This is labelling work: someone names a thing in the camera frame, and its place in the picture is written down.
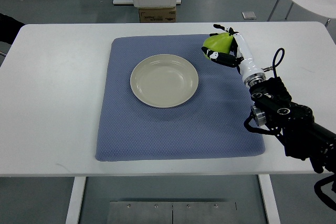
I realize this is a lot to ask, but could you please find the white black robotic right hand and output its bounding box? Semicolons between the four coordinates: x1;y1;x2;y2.
202;24;266;88

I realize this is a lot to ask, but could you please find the green pear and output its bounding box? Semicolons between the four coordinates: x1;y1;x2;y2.
203;33;233;56

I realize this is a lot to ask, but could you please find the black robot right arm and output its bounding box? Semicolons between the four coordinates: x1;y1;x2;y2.
244;59;335;210

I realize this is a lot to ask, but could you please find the beige round plate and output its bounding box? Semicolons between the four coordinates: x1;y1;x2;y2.
130;54;199;109

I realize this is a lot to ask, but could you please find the small grey floor tile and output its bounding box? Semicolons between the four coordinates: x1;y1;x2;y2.
242;11;257;20

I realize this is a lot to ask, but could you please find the blue textured mat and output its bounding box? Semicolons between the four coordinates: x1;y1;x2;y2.
96;34;265;162

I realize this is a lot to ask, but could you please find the brown cardboard box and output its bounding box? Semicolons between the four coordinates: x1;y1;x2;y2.
139;7;176;23

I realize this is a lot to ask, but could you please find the right white table leg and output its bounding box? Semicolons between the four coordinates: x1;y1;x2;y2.
258;174;281;224

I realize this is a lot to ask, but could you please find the white table leg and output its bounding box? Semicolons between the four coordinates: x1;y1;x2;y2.
65;177;86;224
258;174;281;224

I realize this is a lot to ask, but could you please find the black object at left edge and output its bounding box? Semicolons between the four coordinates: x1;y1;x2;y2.
0;14;25;45

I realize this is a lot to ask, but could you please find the left white table leg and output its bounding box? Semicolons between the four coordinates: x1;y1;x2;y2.
65;177;86;224

